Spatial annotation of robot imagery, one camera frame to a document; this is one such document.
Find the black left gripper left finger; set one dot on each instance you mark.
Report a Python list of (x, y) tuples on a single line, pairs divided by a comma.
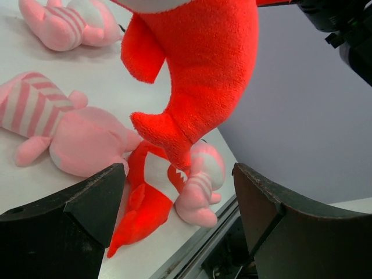
[(63, 235)]

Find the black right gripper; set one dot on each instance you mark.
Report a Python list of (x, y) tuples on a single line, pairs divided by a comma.
[(348, 25)]

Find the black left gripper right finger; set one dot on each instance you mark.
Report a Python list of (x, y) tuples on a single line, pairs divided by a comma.
[(292, 236)]

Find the red whale plush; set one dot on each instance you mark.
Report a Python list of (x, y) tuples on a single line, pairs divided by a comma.
[(210, 48)]

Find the red shark plush open mouth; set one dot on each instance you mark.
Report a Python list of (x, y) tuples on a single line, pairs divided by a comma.
[(155, 184)]

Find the large pink striped pig plush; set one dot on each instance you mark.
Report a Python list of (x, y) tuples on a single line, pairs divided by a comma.
[(81, 140)]

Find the pink pig plush bottom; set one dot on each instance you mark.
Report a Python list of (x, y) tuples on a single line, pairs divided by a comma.
[(206, 175)]

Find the pink pig plush top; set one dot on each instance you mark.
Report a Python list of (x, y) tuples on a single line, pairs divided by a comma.
[(63, 28)]

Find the aluminium rail frame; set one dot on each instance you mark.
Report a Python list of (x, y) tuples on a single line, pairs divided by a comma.
[(218, 252)]

